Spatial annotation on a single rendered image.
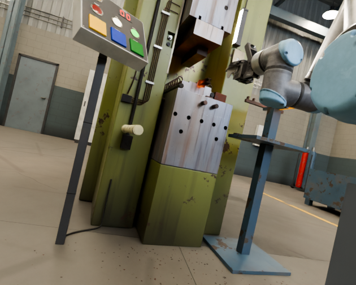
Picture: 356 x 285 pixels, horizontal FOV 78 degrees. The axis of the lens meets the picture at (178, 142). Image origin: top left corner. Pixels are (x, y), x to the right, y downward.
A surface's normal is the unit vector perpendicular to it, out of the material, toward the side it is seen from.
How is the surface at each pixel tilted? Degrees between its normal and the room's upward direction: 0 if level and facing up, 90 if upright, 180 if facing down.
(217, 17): 90
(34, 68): 90
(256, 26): 90
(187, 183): 90
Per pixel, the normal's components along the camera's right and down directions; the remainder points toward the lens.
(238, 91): 0.34, 0.07
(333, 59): -0.98, -0.14
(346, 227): -0.82, -0.19
